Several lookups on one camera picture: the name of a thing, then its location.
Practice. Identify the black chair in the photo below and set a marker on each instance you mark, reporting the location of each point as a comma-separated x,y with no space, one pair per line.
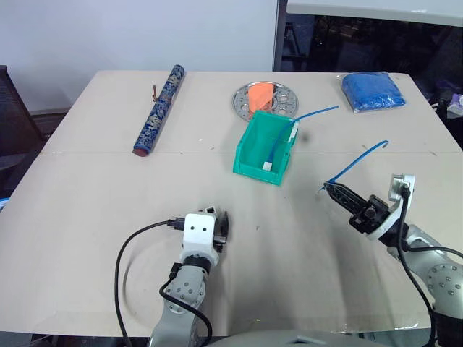
14,123

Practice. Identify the green plastic bin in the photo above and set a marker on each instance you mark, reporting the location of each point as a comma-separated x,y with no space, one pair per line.
258,152

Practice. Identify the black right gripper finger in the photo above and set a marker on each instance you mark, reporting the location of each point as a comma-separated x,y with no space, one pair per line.
349,194
341,203

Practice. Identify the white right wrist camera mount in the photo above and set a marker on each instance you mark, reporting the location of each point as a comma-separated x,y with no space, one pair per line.
396,206

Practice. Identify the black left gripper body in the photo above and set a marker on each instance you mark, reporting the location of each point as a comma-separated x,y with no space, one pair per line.
220,243

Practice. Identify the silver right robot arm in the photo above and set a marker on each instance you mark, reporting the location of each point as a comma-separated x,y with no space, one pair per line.
434,274

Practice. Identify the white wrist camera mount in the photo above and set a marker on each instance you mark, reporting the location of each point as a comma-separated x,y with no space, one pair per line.
396,206
199,235

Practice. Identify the blue patterned rolled scroll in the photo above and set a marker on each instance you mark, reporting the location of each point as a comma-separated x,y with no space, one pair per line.
161,108

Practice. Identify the purple and white package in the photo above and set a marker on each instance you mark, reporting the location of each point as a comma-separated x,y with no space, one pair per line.
456,105

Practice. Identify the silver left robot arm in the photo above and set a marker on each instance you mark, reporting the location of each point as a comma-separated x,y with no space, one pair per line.
182,292

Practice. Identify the orange cloth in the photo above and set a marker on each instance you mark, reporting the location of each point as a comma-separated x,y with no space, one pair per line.
259,95

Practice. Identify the white background table top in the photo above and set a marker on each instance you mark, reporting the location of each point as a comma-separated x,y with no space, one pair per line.
372,11

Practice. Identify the round perforated metal disc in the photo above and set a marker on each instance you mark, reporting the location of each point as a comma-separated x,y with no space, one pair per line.
284,101

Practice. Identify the blue cloth in plastic bag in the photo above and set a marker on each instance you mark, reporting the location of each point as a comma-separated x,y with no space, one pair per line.
372,91

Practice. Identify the grey robot torso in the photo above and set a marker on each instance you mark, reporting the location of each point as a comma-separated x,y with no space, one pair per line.
289,339

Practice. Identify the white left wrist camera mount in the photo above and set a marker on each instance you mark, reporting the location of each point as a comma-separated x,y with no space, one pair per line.
199,235

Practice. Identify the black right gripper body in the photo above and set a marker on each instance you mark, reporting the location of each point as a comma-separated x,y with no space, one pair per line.
370,213

